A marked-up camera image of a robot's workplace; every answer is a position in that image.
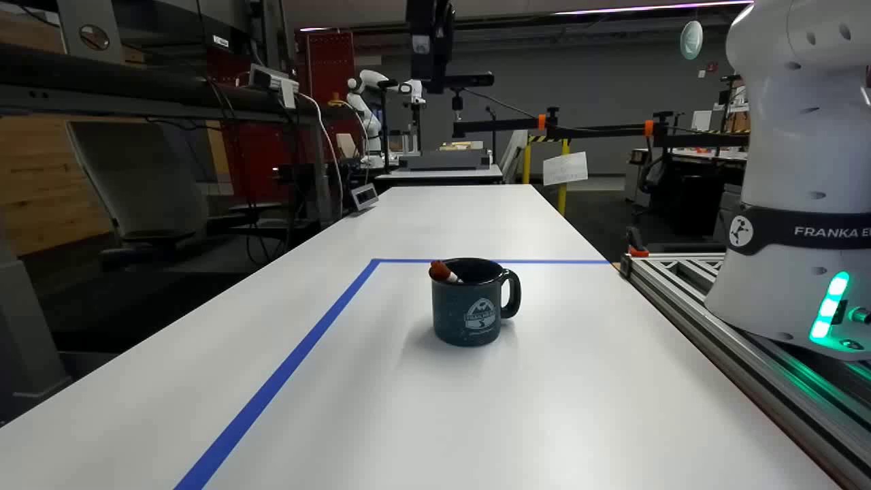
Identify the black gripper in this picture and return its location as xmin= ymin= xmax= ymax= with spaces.
xmin=402 ymin=0 xmax=456 ymax=93

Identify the red capped marker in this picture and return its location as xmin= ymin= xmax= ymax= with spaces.
xmin=428 ymin=259 xmax=464 ymax=285

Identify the dark blue enamel mug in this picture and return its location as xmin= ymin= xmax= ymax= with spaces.
xmin=428 ymin=256 xmax=524 ymax=347

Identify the red cabinet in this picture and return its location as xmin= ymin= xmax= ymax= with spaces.
xmin=297 ymin=25 xmax=358 ymax=108

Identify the small grey device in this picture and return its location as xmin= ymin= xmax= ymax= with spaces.
xmin=349 ymin=180 xmax=381 ymax=214

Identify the white paper sign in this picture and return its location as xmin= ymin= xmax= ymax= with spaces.
xmin=542 ymin=148 xmax=591 ymax=188

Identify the black bar with orange clamps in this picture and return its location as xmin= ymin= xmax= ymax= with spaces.
xmin=451 ymin=105 xmax=752 ymax=148

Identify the grey box housing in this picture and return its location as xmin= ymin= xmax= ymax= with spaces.
xmin=67 ymin=116 xmax=213 ymax=244

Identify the black shelf beam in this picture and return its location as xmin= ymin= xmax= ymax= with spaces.
xmin=0 ymin=40 xmax=315 ymax=124

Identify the blue tape line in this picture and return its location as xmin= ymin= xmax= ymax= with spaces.
xmin=174 ymin=256 xmax=611 ymax=490

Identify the black camera bar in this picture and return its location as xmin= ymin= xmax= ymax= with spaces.
xmin=451 ymin=71 xmax=497 ymax=93

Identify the yellow post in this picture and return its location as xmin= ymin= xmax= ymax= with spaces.
xmin=556 ymin=135 xmax=572 ymax=218

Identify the round green wall sign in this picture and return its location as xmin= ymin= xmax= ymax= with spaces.
xmin=677 ymin=18 xmax=707 ymax=65

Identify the aluminium extrusion rail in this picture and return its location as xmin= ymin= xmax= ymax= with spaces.
xmin=618 ymin=249 xmax=871 ymax=490

